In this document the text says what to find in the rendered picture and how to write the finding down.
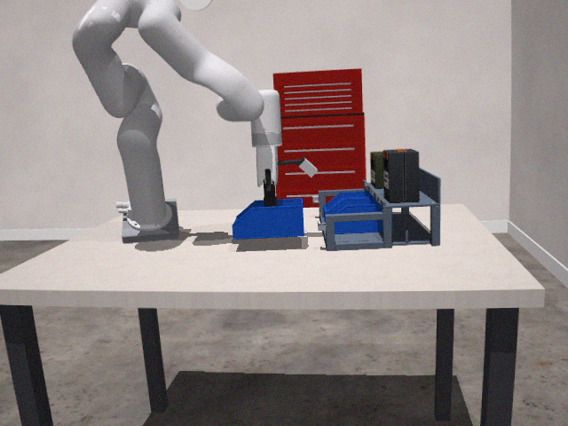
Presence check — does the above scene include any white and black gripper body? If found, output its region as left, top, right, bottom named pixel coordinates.
left=252, top=143, right=282, bottom=187

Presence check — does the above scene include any blue bin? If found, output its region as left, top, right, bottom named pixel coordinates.
left=323, top=191, right=374, bottom=221
left=325, top=198, right=382, bottom=234
left=232, top=198, right=304, bottom=240

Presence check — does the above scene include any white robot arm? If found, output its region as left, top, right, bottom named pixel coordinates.
left=72, top=0, right=282, bottom=232

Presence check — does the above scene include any grey shelf rack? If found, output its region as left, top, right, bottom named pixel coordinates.
left=312, top=168, right=440, bottom=251

